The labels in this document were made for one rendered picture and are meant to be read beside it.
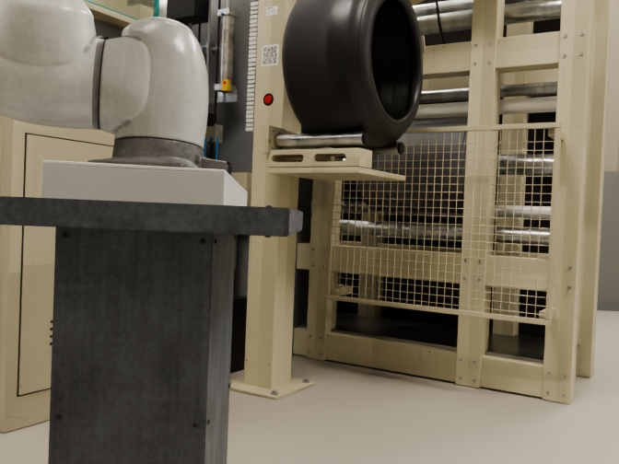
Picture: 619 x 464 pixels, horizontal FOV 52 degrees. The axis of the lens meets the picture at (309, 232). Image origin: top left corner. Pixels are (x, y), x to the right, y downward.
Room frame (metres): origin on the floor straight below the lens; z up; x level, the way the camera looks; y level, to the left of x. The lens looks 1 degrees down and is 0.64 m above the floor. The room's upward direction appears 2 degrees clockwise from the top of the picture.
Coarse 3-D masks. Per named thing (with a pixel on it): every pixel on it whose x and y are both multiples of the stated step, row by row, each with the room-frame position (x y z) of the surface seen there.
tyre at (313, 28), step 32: (320, 0) 2.01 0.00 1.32; (352, 0) 1.95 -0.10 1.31; (384, 0) 2.04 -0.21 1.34; (288, 32) 2.04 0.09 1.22; (320, 32) 1.97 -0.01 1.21; (352, 32) 1.93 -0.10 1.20; (384, 32) 2.41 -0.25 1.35; (416, 32) 2.27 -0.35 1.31; (288, 64) 2.04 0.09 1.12; (320, 64) 1.97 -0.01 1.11; (352, 64) 1.94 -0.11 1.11; (384, 64) 2.46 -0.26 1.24; (416, 64) 2.32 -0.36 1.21; (288, 96) 2.11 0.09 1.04; (320, 96) 2.02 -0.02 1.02; (352, 96) 1.97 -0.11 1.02; (384, 96) 2.46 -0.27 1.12; (416, 96) 2.30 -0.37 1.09; (320, 128) 2.11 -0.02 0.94; (352, 128) 2.06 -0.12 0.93; (384, 128) 2.09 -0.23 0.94
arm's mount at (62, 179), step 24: (48, 168) 0.98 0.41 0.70; (72, 168) 0.98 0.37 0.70; (96, 168) 0.98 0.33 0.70; (120, 168) 0.98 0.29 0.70; (144, 168) 0.97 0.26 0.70; (168, 168) 0.97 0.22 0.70; (192, 168) 0.97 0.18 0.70; (48, 192) 0.98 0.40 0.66; (72, 192) 0.98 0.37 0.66; (96, 192) 0.98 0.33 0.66; (120, 192) 0.98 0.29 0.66; (144, 192) 0.97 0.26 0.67; (168, 192) 0.97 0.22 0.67; (192, 192) 0.97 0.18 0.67; (216, 192) 0.97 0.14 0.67; (240, 192) 1.16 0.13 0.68
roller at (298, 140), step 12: (348, 132) 2.07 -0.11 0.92; (360, 132) 2.04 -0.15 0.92; (276, 144) 2.21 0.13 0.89; (288, 144) 2.18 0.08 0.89; (300, 144) 2.15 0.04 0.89; (312, 144) 2.13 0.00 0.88; (324, 144) 2.11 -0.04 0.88; (336, 144) 2.08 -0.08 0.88; (348, 144) 2.06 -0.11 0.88; (360, 144) 2.04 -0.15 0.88
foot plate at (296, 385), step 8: (232, 384) 2.33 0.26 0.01; (240, 384) 2.34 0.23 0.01; (288, 384) 2.36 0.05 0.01; (296, 384) 2.37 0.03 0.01; (304, 384) 2.37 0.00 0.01; (312, 384) 2.39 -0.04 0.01; (248, 392) 2.25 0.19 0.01; (256, 392) 2.23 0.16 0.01; (264, 392) 2.24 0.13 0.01; (272, 392) 2.22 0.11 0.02; (280, 392) 2.25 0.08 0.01; (288, 392) 2.25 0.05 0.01
